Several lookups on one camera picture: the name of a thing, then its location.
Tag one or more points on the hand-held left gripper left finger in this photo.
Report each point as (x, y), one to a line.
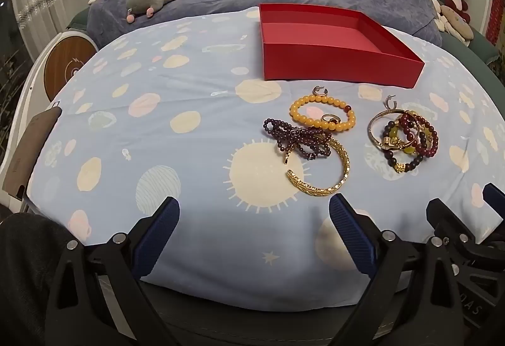
(158, 227)

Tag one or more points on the small hoop earring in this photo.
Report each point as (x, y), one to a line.
(388, 104)
(317, 91)

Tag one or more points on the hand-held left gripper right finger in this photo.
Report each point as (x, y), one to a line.
(351, 229)

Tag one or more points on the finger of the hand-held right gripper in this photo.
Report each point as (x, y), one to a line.
(495, 200)
(446, 215)

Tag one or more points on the gold cuff bangle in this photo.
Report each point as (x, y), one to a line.
(342, 162)

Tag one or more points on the light blue printed sheet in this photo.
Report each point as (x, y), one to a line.
(158, 156)

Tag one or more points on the thin gold bangle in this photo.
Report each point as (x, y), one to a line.
(371, 129)

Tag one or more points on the beige spotted plush toy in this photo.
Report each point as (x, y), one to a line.
(459, 28)

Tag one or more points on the white device with wooden disc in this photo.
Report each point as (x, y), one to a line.
(63, 69)

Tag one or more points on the red cardboard box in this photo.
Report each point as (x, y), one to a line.
(339, 64)

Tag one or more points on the red wall hanging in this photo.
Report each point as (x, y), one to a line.
(495, 10)

